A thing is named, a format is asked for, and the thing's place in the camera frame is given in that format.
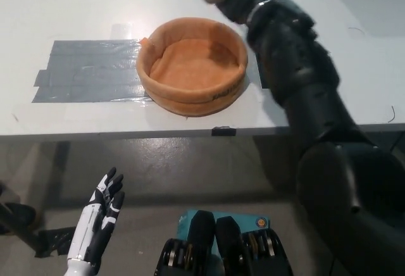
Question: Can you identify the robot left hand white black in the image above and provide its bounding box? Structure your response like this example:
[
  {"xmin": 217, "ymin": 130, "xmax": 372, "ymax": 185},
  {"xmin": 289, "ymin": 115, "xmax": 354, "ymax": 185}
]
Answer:
[{"xmin": 65, "ymin": 167, "xmax": 126, "ymax": 266}]

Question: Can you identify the robot torso black teal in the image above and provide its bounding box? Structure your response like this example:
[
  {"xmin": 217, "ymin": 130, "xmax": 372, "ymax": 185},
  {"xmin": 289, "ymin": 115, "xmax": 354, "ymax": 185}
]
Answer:
[{"xmin": 154, "ymin": 209, "xmax": 292, "ymax": 276}]

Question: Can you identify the orange soft round bowl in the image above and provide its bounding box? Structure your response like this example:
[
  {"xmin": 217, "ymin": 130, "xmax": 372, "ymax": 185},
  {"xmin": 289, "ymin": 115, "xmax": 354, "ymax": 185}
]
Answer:
[{"xmin": 135, "ymin": 17, "xmax": 249, "ymax": 118}]

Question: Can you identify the black tape on floor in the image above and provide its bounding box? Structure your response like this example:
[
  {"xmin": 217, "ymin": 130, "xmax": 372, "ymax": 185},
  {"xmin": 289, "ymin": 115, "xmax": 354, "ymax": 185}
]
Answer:
[{"xmin": 34, "ymin": 227, "xmax": 78, "ymax": 258}]

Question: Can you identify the black table leg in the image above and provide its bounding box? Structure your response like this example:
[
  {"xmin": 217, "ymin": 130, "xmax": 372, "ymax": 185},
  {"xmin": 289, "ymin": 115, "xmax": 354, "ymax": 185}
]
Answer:
[{"xmin": 54, "ymin": 141, "xmax": 72, "ymax": 201}]

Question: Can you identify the black rounded stand foot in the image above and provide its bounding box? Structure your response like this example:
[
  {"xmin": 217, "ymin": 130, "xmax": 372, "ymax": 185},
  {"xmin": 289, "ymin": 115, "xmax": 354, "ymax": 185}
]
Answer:
[{"xmin": 0, "ymin": 201, "xmax": 37, "ymax": 236}]

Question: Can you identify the small black tape strip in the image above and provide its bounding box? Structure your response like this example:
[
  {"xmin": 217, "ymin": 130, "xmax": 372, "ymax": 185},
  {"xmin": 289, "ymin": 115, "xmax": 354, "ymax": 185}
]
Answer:
[{"xmin": 211, "ymin": 125, "xmax": 237, "ymax": 137}]

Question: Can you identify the grey duct tape patch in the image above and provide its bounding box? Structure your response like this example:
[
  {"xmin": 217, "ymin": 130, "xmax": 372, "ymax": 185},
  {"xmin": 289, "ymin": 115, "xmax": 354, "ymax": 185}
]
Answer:
[{"xmin": 30, "ymin": 38, "xmax": 153, "ymax": 103}]

